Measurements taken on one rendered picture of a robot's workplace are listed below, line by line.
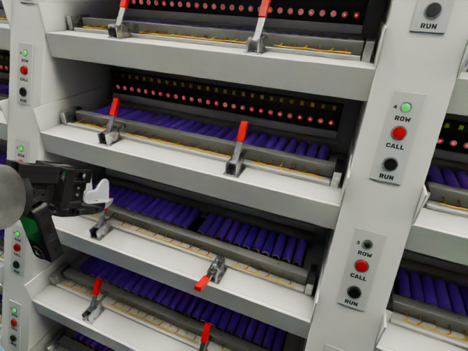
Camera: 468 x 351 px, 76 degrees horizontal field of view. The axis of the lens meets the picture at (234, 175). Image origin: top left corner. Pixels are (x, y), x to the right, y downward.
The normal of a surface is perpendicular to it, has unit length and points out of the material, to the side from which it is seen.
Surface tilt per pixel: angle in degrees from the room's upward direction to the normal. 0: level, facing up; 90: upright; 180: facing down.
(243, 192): 111
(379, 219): 90
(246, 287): 21
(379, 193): 90
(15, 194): 74
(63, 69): 90
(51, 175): 90
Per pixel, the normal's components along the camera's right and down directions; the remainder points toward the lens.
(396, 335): 0.04, -0.86
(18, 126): -0.33, 0.12
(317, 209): -0.37, 0.47
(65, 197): 0.93, 0.22
